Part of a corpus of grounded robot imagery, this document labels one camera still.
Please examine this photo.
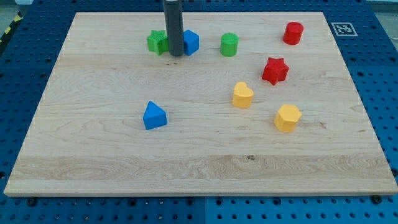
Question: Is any blue triangle block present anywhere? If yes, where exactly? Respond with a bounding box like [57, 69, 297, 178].
[143, 101, 167, 130]

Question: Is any green star block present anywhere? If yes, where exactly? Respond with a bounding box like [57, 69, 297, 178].
[147, 30, 169, 55]

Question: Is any red star block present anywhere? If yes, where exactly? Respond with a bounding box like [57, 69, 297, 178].
[262, 57, 289, 85]

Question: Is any yellow heart block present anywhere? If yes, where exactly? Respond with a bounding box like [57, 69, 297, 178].
[233, 82, 254, 108]

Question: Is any wooden board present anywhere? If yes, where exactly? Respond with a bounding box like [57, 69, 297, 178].
[4, 12, 397, 197]

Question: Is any blue cube block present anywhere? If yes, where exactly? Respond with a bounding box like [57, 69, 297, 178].
[183, 30, 200, 55]

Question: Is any green cylinder block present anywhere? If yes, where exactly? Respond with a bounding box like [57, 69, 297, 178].
[220, 32, 239, 57]

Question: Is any yellow hexagon block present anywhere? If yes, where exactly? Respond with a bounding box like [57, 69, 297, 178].
[274, 104, 302, 133]

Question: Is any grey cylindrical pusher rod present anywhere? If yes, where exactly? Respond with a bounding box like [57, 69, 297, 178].
[163, 0, 184, 56]

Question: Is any red cylinder block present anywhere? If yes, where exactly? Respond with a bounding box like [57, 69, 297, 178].
[283, 21, 304, 45]

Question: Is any white fiducial marker tag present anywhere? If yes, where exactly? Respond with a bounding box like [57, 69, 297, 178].
[331, 22, 358, 37]

